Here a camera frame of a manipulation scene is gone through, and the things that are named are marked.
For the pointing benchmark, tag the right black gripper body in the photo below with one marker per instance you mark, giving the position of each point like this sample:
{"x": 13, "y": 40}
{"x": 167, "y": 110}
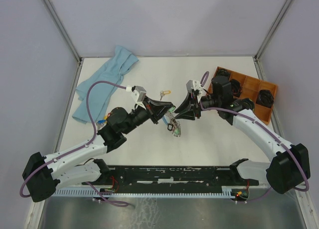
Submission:
{"x": 196, "y": 105}

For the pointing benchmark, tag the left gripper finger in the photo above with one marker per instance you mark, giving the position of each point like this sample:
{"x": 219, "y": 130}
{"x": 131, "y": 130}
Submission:
{"x": 160, "y": 111}
{"x": 158, "y": 104}

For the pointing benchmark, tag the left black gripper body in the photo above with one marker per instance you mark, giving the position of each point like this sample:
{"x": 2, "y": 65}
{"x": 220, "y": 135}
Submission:
{"x": 149, "y": 107}

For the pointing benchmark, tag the large keyring with blue handle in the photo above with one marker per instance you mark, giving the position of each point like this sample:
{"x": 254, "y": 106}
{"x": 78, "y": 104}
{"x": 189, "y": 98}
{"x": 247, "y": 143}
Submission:
{"x": 172, "y": 124}

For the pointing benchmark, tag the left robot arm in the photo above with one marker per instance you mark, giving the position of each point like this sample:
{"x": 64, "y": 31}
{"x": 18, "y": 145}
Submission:
{"x": 43, "y": 175}

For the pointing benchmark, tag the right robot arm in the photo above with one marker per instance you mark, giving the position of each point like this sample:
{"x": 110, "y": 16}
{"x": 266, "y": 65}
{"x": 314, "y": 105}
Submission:
{"x": 289, "y": 166}

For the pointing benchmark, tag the yellow tagged key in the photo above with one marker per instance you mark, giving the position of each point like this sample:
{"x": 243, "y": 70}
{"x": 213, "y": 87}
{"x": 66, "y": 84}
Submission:
{"x": 163, "y": 93}

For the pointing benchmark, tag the light blue cloth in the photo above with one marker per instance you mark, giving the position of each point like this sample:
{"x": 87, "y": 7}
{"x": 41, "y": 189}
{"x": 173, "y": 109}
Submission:
{"x": 112, "y": 71}

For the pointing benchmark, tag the orange wooden compartment tray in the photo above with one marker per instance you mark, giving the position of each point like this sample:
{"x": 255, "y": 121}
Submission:
{"x": 262, "y": 93}

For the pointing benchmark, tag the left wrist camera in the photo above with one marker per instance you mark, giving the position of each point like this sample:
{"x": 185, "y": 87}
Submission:
{"x": 138, "y": 94}

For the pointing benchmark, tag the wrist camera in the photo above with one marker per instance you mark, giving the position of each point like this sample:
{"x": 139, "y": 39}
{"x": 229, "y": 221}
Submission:
{"x": 138, "y": 94}
{"x": 195, "y": 89}

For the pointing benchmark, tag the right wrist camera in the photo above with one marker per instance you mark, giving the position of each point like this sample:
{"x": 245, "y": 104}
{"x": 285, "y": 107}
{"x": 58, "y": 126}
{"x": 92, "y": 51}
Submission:
{"x": 195, "y": 89}

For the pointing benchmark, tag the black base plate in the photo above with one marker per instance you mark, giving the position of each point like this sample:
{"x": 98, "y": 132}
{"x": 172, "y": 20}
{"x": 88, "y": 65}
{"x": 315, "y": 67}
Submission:
{"x": 214, "y": 175}

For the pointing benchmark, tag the white slotted cable duct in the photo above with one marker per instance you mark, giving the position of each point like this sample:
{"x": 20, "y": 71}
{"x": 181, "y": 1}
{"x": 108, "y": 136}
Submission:
{"x": 89, "y": 192}

